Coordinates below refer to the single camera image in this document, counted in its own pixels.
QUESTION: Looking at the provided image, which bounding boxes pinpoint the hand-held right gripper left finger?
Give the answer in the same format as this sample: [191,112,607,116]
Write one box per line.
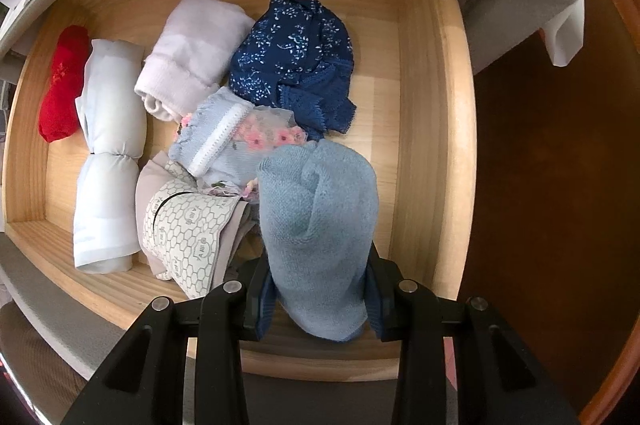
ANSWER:
[60,255,275,425]

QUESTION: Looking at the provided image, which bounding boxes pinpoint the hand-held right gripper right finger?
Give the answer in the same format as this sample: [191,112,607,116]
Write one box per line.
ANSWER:
[365,242,581,425]

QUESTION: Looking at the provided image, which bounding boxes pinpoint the light blue terry sock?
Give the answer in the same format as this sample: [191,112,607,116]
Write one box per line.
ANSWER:
[256,140,378,343]

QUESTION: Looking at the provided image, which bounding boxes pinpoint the beige honeycomb-print underwear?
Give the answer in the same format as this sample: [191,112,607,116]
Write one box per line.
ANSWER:
[135,150,261,301]

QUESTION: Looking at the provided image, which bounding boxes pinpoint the light blue floral sock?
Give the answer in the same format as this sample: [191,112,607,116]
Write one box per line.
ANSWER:
[167,86,308,201]

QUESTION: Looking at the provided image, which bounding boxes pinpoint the grey-fronted wooden drawer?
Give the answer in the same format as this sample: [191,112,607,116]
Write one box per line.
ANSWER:
[0,0,478,425]

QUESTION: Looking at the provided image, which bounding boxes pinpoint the pale blue underwear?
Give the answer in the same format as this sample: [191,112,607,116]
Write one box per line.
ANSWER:
[74,38,147,275]

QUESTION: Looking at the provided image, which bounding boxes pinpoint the navy floral lace underwear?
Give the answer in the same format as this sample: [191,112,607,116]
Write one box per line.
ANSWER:
[228,0,357,141]

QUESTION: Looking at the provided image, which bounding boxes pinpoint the white ribbed sock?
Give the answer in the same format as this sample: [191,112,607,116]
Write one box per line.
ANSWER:
[134,0,257,123]

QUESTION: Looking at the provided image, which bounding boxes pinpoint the red sock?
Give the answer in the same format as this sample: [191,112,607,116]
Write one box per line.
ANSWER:
[39,25,92,143]

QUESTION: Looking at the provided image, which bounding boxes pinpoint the white patterned cabinet cover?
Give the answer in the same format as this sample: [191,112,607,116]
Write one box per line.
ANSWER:
[542,0,586,67]

